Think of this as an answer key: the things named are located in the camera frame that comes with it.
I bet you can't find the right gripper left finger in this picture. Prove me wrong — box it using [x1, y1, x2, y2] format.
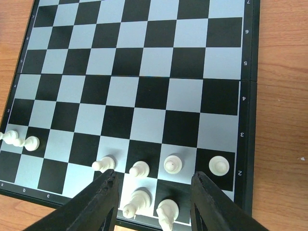
[25, 169, 119, 231]

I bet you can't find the white knight piece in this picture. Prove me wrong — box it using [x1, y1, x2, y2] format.
[156, 199, 179, 231]

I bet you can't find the black and white chessboard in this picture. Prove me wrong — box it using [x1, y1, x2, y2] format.
[0, 0, 260, 231]

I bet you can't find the white pawn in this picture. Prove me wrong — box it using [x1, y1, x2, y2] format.
[13, 136, 40, 151]
[164, 155, 182, 174]
[208, 155, 230, 176]
[0, 130, 19, 145]
[129, 161, 150, 178]
[91, 156, 116, 173]

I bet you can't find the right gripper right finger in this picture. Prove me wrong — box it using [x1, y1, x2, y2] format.
[190, 172, 267, 231]

